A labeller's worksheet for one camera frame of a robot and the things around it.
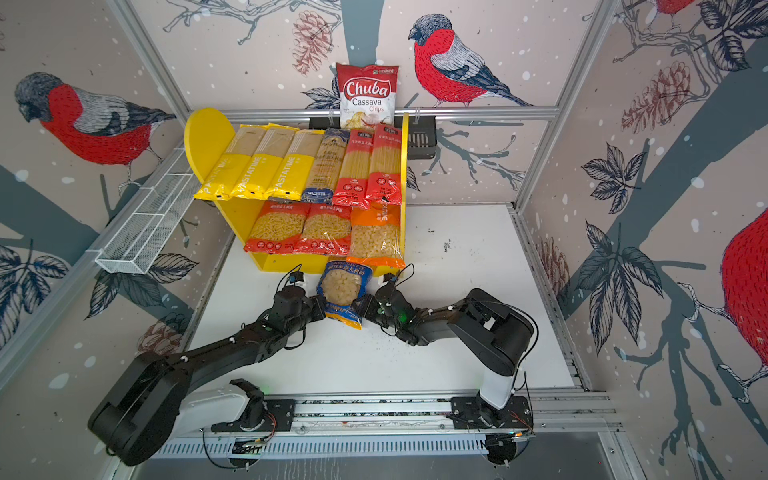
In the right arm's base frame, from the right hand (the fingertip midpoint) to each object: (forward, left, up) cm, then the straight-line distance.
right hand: (352, 312), depth 88 cm
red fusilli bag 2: (+19, +9, +15) cm, 26 cm away
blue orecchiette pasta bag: (+9, +5, +2) cm, 11 cm away
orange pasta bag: (+18, -7, +14) cm, 24 cm away
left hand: (+2, +7, +4) cm, 9 cm away
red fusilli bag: (+21, +24, +15) cm, 35 cm away
